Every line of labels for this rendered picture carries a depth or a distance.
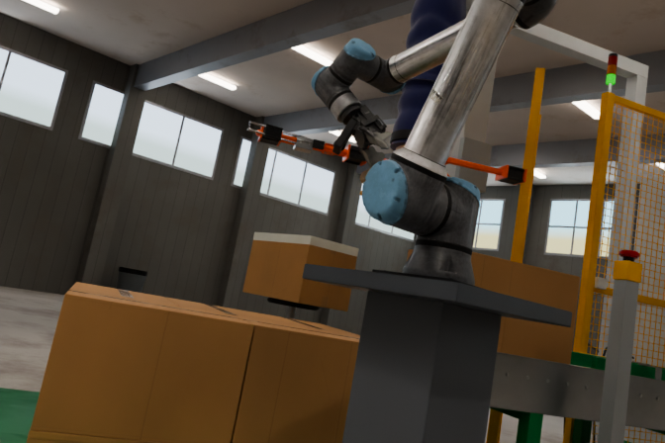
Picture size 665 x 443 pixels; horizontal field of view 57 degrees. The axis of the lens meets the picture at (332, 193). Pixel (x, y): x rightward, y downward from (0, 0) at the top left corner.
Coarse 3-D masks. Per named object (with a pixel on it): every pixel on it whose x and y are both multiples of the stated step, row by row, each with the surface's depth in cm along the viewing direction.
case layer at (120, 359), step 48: (96, 288) 253; (96, 336) 188; (144, 336) 193; (192, 336) 198; (240, 336) 203; (288, 336) 209; (336, 336) 224; (48, 384) 182; (96, 384) 186; (144, 384) 191; (192, 384) 196; (240, 384) 202; (288, 384) 207; (336, 384) 213; (96, 432) 185; (144, 432) 190; (192, 432) 195; (240, 432) 200; (288, 432) 206; (336, 432) 212
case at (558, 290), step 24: (480, 264) 239; (504, 264) 243; (504, 288) 241; (528, 288) 246; (552, 288) 250; (576, 288) 254; (504, 336) 239; (528, 336) 243; (552, 336) 247; (552, 360) 246
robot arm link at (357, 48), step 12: (348, 48) 184; (360, 48) 183; (372, 48) 188; (336, 60) 187; (348, 60) 185; (360, 60) 184; (372, 60) 188; (336, 72) 187; (348, 72) 186; (360, 72) 187; (372, 72) 189; (348, 84) 190
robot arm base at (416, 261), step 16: (416, 240) 163; (432, 240) 157; (416, 256) 159; (432, 256) 156; (448, 256) 155; (464, 256) 157; (416, 272) 155; (432, 272) 153; (448, 272) 153; (464, 272) 155
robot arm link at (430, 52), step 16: (544, 0) 149; (528, 16) 155; (544, 16) 155; (448, 32) 173; (416, 48) 182; (432, 48) 177; (448, 48) 174; (384, 64) 191; (400, 64) 186; (416, 64) 183; (432, 64) 181; (384, 80) 192; (400, 80) 190
